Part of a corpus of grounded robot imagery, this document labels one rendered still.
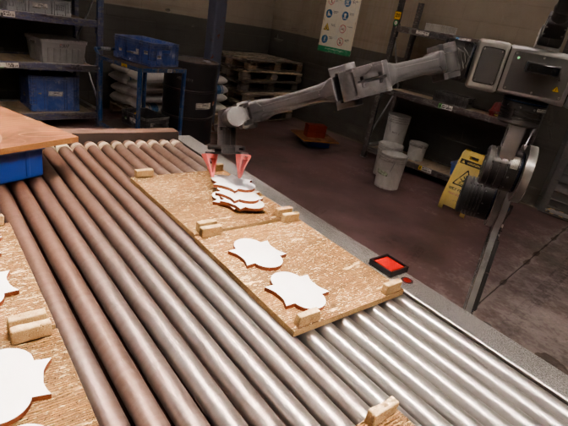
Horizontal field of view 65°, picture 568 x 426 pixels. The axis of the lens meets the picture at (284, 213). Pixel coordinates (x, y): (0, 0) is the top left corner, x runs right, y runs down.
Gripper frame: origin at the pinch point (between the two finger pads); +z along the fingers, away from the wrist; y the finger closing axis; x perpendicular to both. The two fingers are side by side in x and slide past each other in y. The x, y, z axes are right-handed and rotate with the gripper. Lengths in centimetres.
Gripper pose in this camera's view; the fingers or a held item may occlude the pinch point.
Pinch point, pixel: (226, 175)
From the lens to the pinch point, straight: 142.2
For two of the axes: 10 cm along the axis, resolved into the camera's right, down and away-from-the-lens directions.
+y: 9.3, 0.7, -3.7
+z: -0.4, 9.9, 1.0
